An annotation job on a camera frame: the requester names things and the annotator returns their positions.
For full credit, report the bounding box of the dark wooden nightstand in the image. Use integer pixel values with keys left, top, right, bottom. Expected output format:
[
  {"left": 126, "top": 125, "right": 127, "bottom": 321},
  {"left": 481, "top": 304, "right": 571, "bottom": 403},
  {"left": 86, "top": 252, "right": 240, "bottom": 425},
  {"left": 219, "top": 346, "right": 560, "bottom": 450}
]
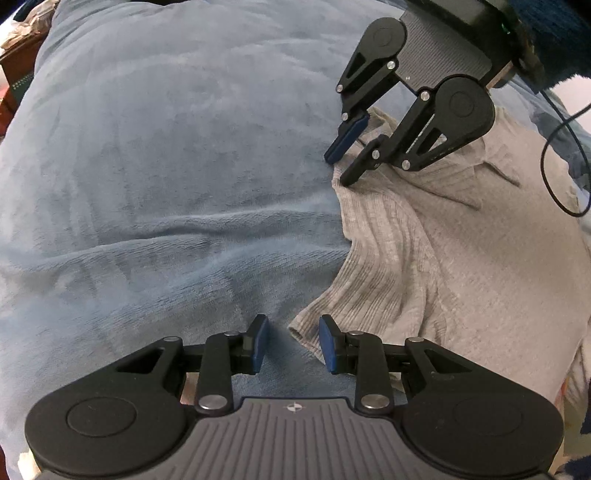
[{"left": 1, "top": 33, "right": 47, "bottom": 129}]

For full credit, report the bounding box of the black cable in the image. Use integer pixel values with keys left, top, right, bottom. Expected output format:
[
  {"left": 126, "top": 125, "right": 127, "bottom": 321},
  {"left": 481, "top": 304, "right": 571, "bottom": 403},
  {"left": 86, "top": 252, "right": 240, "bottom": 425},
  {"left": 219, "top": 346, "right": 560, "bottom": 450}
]
[{"left": 540, "top": 89, "right": 591, "bottom": 219}]

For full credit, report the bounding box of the dark blue fleece sleeve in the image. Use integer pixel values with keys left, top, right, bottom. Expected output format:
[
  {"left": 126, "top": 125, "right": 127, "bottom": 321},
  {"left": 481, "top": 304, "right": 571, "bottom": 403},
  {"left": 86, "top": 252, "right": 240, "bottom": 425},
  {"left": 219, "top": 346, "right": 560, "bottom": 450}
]
[{"left": 510, "top": 0, "right": 591, "bottom": 89}]

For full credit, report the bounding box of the grey polo shirt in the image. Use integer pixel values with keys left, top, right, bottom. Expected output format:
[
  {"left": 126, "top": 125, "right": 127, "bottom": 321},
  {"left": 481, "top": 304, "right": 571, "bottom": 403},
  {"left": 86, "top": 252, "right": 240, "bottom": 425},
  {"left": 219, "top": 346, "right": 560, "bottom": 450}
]
[{"left": 290, "top": 109, "right": 590, "bottom": 403}]

